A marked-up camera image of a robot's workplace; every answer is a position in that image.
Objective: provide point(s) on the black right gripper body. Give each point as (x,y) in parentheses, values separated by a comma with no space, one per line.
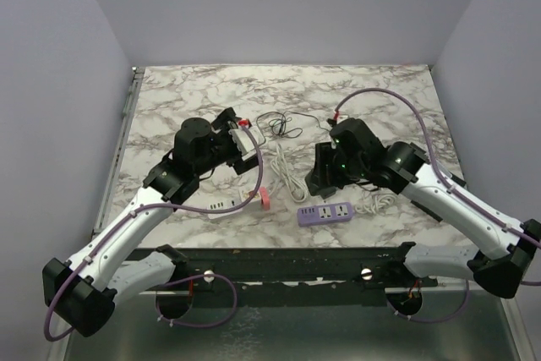
(340,170)

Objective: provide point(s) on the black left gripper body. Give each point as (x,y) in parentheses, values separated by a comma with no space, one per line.
(224,143)

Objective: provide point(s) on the purple power strip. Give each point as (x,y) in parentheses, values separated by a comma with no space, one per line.
(325,214)

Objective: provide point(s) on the white power strip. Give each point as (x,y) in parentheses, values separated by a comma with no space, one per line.
(223,207)

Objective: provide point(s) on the pink plug adapter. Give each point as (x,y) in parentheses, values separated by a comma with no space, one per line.
(264,199)

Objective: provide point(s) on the white cube socket adapter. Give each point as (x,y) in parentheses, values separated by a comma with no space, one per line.
(245,194)

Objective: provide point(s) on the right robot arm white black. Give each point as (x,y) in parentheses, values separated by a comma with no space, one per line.
(502,247)

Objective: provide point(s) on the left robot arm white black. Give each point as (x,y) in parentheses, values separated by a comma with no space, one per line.
(85,289)

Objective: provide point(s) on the black mat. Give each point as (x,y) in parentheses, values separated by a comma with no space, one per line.
(426,195)

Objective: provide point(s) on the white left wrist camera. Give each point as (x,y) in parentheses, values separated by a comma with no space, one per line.
(244,140)

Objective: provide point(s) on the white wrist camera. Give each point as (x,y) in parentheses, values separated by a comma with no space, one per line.
(244,140)
(337,118)

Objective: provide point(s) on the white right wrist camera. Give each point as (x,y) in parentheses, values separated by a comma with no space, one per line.
(337,118)

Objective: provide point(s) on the black mounting base rail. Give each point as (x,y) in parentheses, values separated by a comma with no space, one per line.
(294,277)

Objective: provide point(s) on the aluminium frame left rail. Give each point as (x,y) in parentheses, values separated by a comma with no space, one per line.
(127,116)

